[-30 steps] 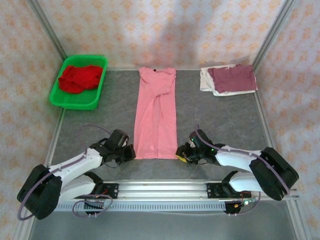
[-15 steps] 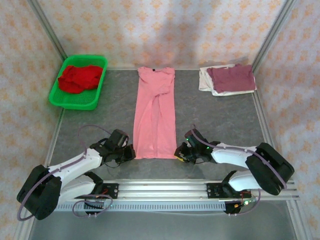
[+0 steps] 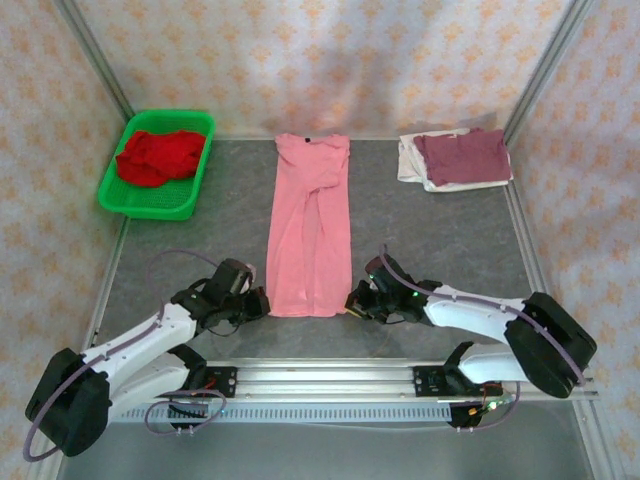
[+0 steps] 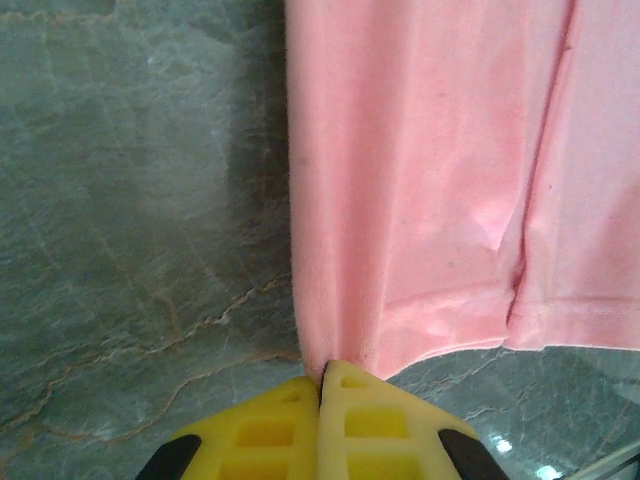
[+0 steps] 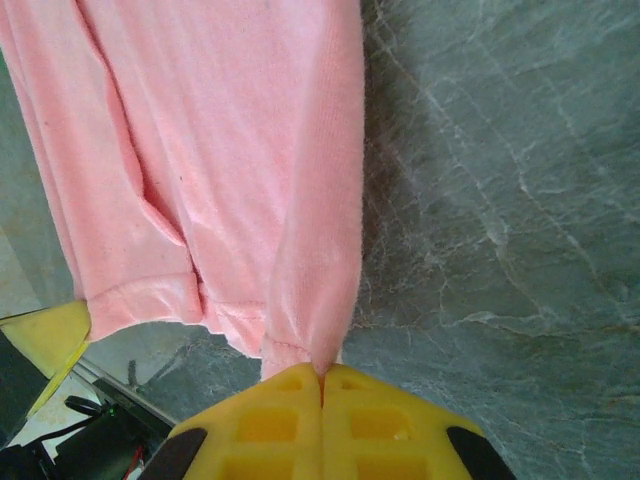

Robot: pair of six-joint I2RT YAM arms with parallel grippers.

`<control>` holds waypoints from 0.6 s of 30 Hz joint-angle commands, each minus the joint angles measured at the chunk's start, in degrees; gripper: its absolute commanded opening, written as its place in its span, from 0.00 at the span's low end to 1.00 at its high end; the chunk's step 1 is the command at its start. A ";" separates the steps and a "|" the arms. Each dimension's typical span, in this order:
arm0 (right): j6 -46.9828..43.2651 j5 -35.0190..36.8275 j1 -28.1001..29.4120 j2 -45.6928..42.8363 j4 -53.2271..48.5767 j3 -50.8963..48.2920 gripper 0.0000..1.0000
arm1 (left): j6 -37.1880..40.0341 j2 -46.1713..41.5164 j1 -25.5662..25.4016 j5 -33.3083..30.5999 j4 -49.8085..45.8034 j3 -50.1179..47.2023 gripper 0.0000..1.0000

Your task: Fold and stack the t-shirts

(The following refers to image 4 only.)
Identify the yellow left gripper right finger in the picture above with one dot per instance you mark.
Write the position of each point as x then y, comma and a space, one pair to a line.
425, 450

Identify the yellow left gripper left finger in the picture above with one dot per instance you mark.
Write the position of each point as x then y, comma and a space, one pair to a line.
220, 450

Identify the pink t-shirt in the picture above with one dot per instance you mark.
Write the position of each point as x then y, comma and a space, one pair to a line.
425, 150

